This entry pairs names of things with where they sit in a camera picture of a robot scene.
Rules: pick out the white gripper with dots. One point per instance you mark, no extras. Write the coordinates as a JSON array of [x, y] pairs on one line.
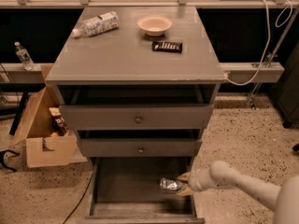
[[193, 181]]

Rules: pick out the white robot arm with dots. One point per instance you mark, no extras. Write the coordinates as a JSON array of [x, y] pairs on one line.
[[283, 200]]

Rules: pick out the grey bottom drawer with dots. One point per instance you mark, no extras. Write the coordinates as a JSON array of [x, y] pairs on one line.
[[127, 191]]

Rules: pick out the grey drawer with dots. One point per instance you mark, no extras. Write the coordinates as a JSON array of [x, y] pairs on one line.
[[127, 191], [136, 117], [139, 148]]

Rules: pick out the grey middle drawer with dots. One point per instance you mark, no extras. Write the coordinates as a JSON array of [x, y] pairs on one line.
[[139, 148]]

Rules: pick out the grey drawer cabinet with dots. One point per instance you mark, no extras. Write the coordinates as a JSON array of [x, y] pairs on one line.
[[120, 68]]

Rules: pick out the grey top drawer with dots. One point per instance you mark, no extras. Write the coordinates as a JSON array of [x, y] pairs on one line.
[[136, 117]]

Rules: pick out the dark cabinet at right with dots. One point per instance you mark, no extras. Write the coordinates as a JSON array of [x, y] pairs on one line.
[[286, 91]]

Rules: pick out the snack items in box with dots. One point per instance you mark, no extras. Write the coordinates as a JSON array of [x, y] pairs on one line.
[[59, 124]]

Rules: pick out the black snack bar packet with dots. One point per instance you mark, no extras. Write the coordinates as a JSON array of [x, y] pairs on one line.
[[166, 46]]

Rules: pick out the metal tripod stand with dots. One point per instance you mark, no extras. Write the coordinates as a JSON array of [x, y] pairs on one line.
[[267, 59]]

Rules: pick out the open cardboard box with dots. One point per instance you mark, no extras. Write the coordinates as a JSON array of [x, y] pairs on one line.
[[42, 148]]

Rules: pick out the white paper bowl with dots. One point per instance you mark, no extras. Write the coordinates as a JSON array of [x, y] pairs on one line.
[[154, 25]]

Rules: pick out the plastic water bottle lying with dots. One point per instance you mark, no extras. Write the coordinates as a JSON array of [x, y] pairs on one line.
[[97, 25]]

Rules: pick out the small upright water bottle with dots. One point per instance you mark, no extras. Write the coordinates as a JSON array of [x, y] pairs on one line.
[[24, 57]]

